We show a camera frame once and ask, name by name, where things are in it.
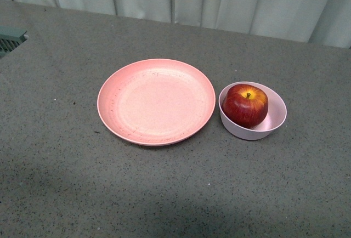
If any pink round plate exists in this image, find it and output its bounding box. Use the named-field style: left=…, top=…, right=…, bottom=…
left=97, top=59, right=216, bottom=146

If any green plastic basket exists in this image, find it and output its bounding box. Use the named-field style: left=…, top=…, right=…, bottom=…
left=0, top=26, right=27, bottom=58

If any red yellow apple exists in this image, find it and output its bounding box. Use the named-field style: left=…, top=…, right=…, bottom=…
left=221, top=84, right=269, bottom=129

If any pale pink bowl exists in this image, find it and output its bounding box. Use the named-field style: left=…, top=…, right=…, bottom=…
left=218, top=81, right=287, bottom=140

